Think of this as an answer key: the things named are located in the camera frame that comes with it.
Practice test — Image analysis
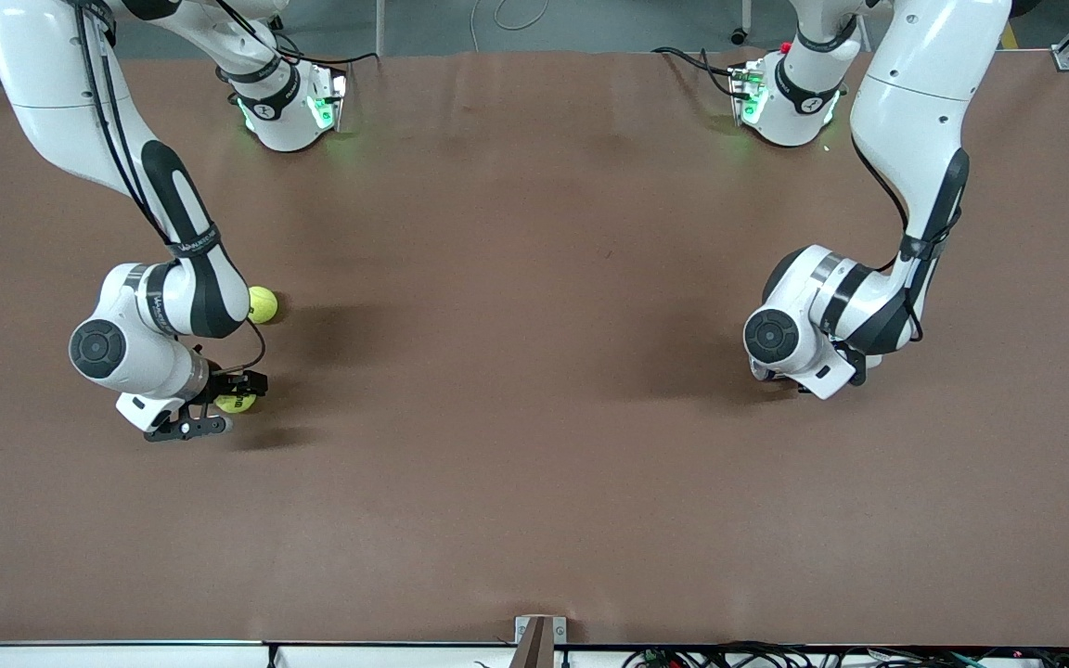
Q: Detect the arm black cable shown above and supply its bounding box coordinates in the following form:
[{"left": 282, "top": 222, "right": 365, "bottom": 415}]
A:
[
  {"left": 75, "top": 0, "right": 268, "bottom": 374},
  {"left": 850, "top": 139, "right": 927, "bottom": 346}
]

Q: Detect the black cable bundle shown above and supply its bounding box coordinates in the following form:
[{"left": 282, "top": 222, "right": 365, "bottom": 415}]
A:
[{"left": 623, "top": 640, "right": 1069, "bottom": 668}]

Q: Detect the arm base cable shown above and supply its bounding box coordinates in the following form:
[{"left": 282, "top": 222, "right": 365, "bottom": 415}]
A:
[
  {"left": 653, "top": 46, "right": 740, "bottom": 98},
  {"left": 219, "top": 0, "right": 380, "bottom": 68}
]

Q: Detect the brown table cover sheet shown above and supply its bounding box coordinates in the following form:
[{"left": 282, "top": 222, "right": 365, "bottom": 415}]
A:
[{"left": 0, "top": 48, "right": 1069, "bottom": 648}]

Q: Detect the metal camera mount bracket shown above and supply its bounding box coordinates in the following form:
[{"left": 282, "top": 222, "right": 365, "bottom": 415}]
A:
[{"left": 514, "top": 615, "right": 568, "bottom": 668}]

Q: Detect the white table edge rail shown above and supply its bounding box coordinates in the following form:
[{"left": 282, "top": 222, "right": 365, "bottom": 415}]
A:
[{"left": 0, "top": 642, "right": 1069, "bottom": 668}]

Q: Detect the white floor cable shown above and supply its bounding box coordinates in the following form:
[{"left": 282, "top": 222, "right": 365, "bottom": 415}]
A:
[{"left": 470, "top": 0, "right": 551, "bottom": 52}]

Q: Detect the left arm base cable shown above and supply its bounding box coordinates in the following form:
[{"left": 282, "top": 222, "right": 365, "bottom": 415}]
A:
[{"left": 653, "top": 46, "right": 740, "bottom": 98}]

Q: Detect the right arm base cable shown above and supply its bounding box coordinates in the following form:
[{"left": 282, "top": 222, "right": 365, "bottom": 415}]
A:
[{"left": 219, "top": 0, "right": 380, "bottom": 68}]

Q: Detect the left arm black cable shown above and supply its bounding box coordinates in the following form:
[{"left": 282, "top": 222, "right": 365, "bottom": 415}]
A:
[{"left": 850, "top": 139, "right": 927, "bottom": 346}]

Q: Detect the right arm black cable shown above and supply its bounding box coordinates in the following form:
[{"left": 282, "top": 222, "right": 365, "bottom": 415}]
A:
[{"left": 75, "top": 0, "right": 268, "bottom": 374}]

